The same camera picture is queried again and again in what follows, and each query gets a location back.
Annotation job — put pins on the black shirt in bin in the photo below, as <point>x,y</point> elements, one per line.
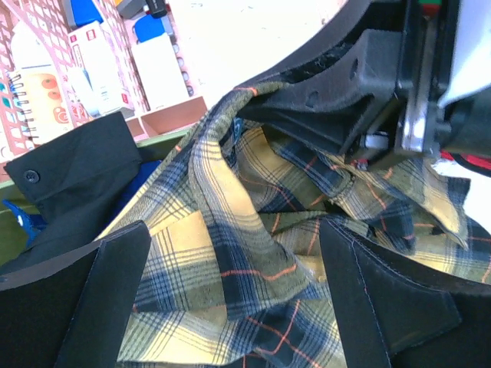
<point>74,181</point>

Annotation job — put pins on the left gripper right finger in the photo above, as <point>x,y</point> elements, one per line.
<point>394,312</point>

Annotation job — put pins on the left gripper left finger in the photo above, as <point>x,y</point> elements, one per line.
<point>72,309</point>

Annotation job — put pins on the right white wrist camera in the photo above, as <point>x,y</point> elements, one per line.
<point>470,68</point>

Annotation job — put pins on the small boxes in organizer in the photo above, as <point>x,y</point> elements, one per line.
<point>96,65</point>

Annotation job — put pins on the blue garment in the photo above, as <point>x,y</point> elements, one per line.
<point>34,224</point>

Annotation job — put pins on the green plastic laundry bin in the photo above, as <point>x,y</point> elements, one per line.
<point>13,238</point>

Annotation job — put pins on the red black plaid shirt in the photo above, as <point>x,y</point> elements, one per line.
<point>473,163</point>

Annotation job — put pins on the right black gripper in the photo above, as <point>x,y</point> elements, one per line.
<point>371,133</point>

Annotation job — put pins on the yellow plaid shirt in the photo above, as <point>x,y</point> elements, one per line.
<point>238,214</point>

